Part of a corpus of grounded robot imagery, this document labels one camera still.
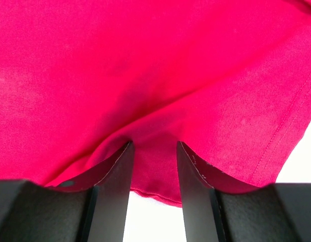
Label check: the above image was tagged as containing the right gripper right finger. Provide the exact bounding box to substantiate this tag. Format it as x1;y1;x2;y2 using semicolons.
176;142;311;241

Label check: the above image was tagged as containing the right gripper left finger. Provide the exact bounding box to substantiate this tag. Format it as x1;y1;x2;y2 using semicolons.
0;142;134;241

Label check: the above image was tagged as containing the red t-shirt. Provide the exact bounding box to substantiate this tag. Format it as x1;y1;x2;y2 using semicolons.
0;1;311;206

